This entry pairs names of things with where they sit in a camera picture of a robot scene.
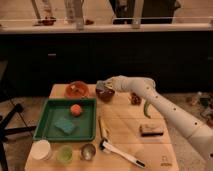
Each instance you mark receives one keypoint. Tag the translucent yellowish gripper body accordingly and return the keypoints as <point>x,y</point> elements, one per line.
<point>110,83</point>

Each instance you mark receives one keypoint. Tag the blue-grey towel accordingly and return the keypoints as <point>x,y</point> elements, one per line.
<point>100,85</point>

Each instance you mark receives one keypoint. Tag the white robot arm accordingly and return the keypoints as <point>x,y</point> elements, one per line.
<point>198,134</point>

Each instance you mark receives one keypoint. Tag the dark purple bowl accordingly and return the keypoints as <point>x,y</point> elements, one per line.
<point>106,95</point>

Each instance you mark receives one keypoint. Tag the orange bowl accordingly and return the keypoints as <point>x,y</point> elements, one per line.
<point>76,90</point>

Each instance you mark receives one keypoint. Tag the green chili pepper toy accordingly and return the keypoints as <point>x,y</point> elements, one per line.
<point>146,106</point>

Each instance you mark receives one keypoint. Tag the orange round fruit toy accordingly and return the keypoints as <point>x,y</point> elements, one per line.
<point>76,110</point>

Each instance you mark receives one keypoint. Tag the green plastic tray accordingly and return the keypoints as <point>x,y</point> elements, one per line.
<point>54,109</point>

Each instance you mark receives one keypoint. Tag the teal sponge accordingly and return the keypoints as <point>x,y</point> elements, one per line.
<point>65,125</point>

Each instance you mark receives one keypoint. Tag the white black dish brush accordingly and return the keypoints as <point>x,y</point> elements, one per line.
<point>105,145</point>

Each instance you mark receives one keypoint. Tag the small metal cup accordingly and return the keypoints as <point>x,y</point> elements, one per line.
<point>88,151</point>

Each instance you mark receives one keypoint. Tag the green cup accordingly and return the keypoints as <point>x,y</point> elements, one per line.
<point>64,154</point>

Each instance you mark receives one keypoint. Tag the white cup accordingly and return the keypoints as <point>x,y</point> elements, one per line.
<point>41,150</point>

